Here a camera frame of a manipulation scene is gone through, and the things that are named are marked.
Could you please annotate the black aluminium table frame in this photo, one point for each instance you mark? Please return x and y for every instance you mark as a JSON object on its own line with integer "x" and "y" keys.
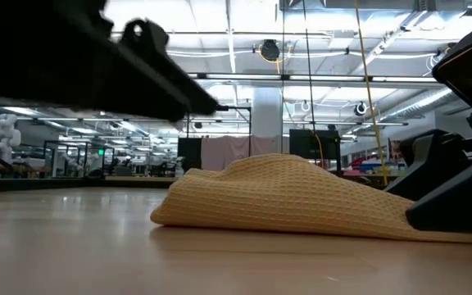
{"x": 55, "y": 184}

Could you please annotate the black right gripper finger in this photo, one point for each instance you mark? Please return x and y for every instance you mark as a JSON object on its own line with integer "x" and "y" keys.
{"x": 437, "y": 172}
{"x": 457, "y": 201}

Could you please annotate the pink hanging cloth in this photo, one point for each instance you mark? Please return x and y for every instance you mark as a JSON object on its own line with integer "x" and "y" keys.
{"x": 228, "y": 151}

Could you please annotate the black screen panel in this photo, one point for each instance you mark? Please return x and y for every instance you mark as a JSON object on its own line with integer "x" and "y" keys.
{"x": 305, "y": 143}

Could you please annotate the black hanging panel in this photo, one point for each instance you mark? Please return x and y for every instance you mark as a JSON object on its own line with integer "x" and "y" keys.
{"x": 189, "y": 153}

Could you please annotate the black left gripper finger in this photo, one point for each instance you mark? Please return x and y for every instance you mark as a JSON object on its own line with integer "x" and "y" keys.
{"x": 154, "y": 102}
{"x": 187, "y": 88}

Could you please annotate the long ceiling light bar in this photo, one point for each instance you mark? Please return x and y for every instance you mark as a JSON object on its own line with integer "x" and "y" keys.
{"x": 240, "y": 76}

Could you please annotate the yellow waffle towel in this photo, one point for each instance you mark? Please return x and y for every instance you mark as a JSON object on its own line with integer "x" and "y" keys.
{"x": 285, "y": 196}

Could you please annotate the white round pillar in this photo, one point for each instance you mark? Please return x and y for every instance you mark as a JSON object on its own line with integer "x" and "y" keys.
{"x": 266, "y": 110}

